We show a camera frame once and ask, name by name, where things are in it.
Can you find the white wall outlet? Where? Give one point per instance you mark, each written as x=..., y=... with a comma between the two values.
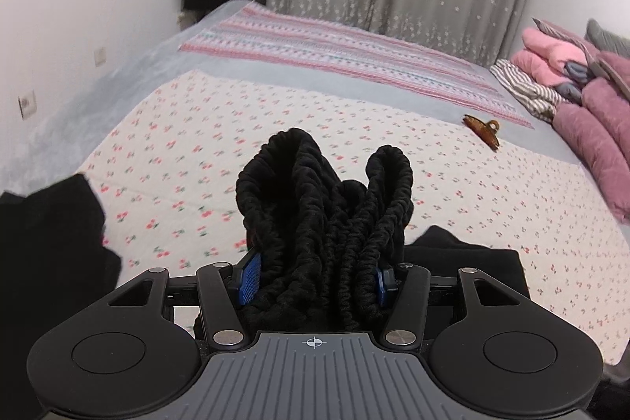
x=27, y=105

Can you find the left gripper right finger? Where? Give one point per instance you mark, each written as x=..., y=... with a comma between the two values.
x=416, y=306

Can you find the black pants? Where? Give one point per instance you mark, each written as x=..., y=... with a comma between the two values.
x=321, y=240

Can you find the pink striped blanket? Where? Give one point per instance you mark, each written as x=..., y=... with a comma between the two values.
x=255, y=33

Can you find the white wall switch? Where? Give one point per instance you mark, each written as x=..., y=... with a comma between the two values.
x=100, y=56

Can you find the mauve folded quilt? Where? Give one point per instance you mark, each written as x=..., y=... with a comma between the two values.
x=597, y=129

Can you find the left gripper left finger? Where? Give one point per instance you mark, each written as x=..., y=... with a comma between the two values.
x=210, y=303

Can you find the pink folded clothing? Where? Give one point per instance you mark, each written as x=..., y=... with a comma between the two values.
x=544, y=57

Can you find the grey folded clothing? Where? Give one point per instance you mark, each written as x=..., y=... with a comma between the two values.
x=578, y=76

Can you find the striped folded garment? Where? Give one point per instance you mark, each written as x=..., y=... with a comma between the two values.
x=539, y=100

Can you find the cherry print blanket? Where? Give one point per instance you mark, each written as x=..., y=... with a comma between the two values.
x=166, y=176

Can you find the brown hair claw clip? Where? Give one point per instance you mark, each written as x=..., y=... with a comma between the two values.
x=486, y=131

